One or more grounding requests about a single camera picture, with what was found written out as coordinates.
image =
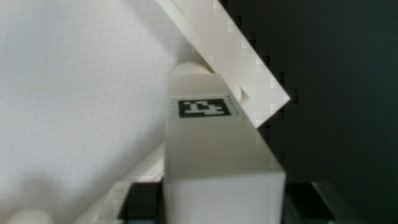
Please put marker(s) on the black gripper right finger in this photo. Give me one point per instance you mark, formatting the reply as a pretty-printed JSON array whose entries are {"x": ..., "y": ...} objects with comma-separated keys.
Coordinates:
[{"x": 314, "y": 205}]

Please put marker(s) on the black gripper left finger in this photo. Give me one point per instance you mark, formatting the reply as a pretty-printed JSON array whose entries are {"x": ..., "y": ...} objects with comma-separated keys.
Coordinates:
[{"x": 140, "y": 211}]

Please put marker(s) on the white desk leg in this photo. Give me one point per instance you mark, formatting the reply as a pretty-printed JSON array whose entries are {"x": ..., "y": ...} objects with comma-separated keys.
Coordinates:
[
  {"x": 224, "y": 177},
  {"x": 30, "y": 216}
]

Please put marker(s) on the white desk top tray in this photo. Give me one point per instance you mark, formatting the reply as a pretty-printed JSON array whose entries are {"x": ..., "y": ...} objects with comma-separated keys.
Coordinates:
[{"x": 87, "y": 53}]

